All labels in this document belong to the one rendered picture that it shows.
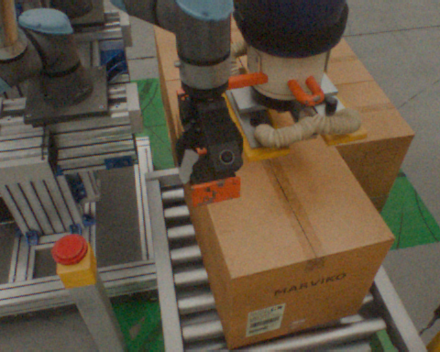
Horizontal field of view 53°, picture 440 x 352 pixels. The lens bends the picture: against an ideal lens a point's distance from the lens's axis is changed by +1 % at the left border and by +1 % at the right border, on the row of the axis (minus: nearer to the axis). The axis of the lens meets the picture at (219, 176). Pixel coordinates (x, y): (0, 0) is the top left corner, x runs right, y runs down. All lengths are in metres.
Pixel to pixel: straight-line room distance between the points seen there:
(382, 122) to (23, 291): 1.64
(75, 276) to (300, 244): 0.50
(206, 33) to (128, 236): 1.49
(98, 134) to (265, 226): 0.59
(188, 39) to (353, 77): 1.76
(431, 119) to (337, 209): 2.03
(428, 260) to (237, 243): 1.44
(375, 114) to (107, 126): 1.23
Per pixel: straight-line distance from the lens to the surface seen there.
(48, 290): 1.91
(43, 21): 1.21
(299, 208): 1.11
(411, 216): 2.47
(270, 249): 1.03
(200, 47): 0.59
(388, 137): 2.00
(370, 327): 1.44
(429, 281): 2.28
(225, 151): 0.64
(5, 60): 1.13
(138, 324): 2.00
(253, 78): 0.99
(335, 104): 1.09
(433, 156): 2.84
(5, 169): 1.32
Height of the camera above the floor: 1.81
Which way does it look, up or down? 48 degrees down
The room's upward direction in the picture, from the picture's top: straight up
